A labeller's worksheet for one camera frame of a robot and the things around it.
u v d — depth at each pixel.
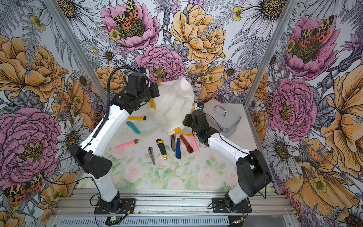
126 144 0.98
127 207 0.73
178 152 0.94
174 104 0.99
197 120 0.65
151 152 0.94
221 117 0.94
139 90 0.58
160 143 0.97
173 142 0.99
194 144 0.99
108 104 0.52
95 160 0.44
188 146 0.97
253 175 0.44
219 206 0.74
